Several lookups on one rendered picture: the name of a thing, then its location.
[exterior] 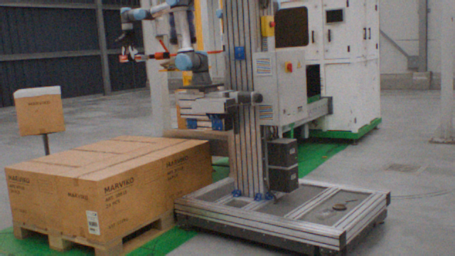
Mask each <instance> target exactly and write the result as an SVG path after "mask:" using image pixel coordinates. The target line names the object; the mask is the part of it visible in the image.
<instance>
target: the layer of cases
mask: <svg viewBox="0 0 455 256"><path fill-rule="evenodd" d="M4 172H5V174H6V182H7V187H8V192H9V200H10V206H11V214H12V219H13V220H18V221H21V222H25V223H30V224H33V225H38V226H41V227H44V228H49V229H52V230H57V231H60V232H64V233H67V234H69V235H74V236H78V237H81V238H86V239H89V240H94V241H98V242H103V243H106V242H108V241H110V240H112V239H114V238H116V237H118V236H119V235H121V234H123V233H125V232H127V231H129V230H131V229H133V228H135V227H136V226H139V225H141V224H143V223H145V222H147V221H149V220H151V219H153V218H155V217H156V216H158V215H161V214H162V213H165V212H166V211H168V210H169V209H171V208H173V207H174V203H173V200H175V199H177V198H180V197H183V196H185V195H188V194H189V193H192V192H194V191H197V190H199V189H201V188H204V187H206V186H209V185H211V184H213V175H212V166H211V156H210V140H198V139H174V138H162V137H138V136H127V135H122V136H119V137H114V138H111V139H106V140H102V141H100V142H95V143H91V144H87V145H84V146H79V147H76V148H73V149H71V150H68V151H63V152H60V153H57V154H52V155H49V156H44V157H41V158H38V159H34V160H30V161H26V162H23V163H19V164H14V165H11V166H6V167H4Z"/></svg>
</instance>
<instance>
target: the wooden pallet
mask: <svg viewBox="0 0 455 256"><path fill-rule="evenodd" d="M173 211H174V207H173V208H171V209H169V210H168V211H166V212H165V213H162V214H161V215H158V216H156V217H155V218H153V219H151V220H149V221H147V222H145V223H143V224H141V225H139V226H136V227H135V228H133V229H131V230H129V231H127V232H125V233H123V234H121V235H119V236H118V237H116V238H114V239H112V240H110V241H108V242H106V243H103V242H98V241H94V240H89V239H86V238H81V237H78V236H74V235H69V234H67V233H64V232H60V231H57V230H52V229H49V228H44V227H41V226H38V225H33V224H30V223H25V222H21V221H18V220H12V222H13V227H14V235H15V238H19V239H22V240H23V239H25V238H28V237H30V236H32V235H35V234H37V233H45V234H48V237H49V243H50V249H54V250H58V251H61V252H65V251H66V250H69V249H70V248H72V247H75V246H76V245H79V244H83V245H89V246H92V247H94V248H95V254H96V256H123V255H125V254H127V253H128V252H131V251H132V250H135V249H137V248H138V247H140V246H141V245H143V244H145V243H146V242H148V241H150V240H152V239H154V238H155V237H157V236H159V235H160V234H162V233H164V232H166V231H167V230H169V229H171V228H174V227H175V226H177V221H178V218H177V216H175V217H174V216H173ZM150 223H151V225H152V229H150V230H148V231H147V232H145V233H143V234H141V235H140V236H138V237H136V238H133V239H131V240H130V241H128V242H126V243H124V244H122V238H123V237H124V236H126V235H128V234H130V233H133V232H134V231H135V230H138V229H140V228H142V227H144V226H146V225H148V224H150Z"/></svg>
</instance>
